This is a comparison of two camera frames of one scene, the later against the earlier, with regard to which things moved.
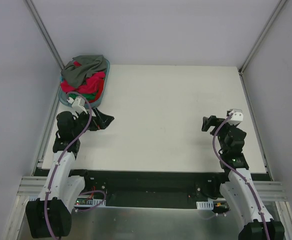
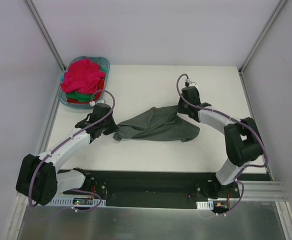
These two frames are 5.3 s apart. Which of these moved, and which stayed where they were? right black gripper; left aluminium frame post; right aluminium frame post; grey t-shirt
Moved: grey t-shirt; right black gripper
Stayed: right aluminium frame post; left aluminium frame post
